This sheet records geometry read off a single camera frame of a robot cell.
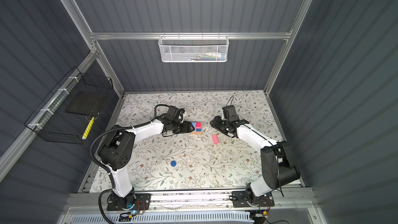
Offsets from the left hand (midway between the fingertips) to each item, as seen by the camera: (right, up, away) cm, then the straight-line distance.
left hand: (191, 129), depth 94 cm
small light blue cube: (+2, +3, -1) cm, 3 cm away
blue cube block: (+4, -1, +1) cm, 5 cm away
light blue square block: (+2, 0, -1) cm, 2 cm away
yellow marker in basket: (-44, +1, -28) cm, 52 cm away
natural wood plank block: (+3, -2, +2) cm, 4 cm away
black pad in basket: (-52, +16, -18) cm, 57 cm away
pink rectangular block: (+15, -7, +2) cm, 16 cm away
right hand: (+14, +3, -5) cm, 15 cm away
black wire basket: (-57, +11, -22) cm, 62 cm away
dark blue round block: (-10, -18, -8) cm, 22 cm away
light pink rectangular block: (+5, +1, 0) cm, 5 cm away
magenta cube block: (+5, +3, -1) cm, 5 cm away
